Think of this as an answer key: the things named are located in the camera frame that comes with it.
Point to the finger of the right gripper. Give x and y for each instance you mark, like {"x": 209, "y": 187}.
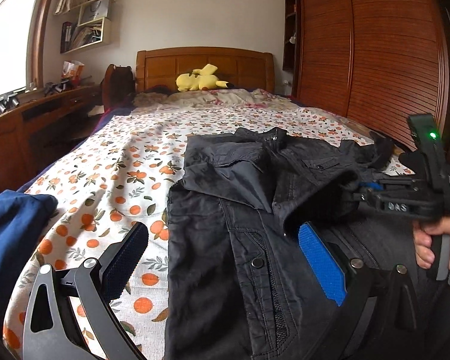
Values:
{"x": 380, "y": 201}
{"x": 387, "y": 184}

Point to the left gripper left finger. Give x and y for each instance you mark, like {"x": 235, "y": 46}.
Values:
{"x": 51, "y": 330}

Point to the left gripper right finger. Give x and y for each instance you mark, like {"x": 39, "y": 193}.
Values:
{"x": 377, "y": 310}

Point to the black jacket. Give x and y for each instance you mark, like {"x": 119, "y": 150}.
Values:
{"x": 240, "y": 286}

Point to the person's right hand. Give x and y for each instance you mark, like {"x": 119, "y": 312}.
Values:
{"x": 423, "y": 234}

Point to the blue folded garment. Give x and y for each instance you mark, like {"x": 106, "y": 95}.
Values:
{"x": 22, "y": 219}

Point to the wooden louvered wardrobe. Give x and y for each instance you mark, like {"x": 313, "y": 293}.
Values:
{"x": 372, "y": 61}

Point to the orange print bed sheet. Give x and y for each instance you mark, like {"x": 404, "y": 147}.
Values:
{"x": 121, "y": 175}

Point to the wooden desk cabinet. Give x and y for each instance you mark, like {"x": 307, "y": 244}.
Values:
{"x": 36, "y": 134}

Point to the yellow Pikachu plush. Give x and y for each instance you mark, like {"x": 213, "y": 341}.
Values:
{"x": 201, "y": 79}

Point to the black backpack on chair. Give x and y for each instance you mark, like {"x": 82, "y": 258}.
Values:
{"x": 118, "y": 83}

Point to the floral quilt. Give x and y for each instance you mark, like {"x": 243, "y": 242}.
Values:
{"x": 236, "y": 97}

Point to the orange paper bag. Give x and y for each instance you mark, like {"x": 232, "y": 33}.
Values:
{"x": 71, "y": 71}

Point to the window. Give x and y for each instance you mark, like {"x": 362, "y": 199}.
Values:
{"x": 16, "y": 18}

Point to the white wall shelf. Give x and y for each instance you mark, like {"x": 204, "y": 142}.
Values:
{"x": 90, "y": 27}

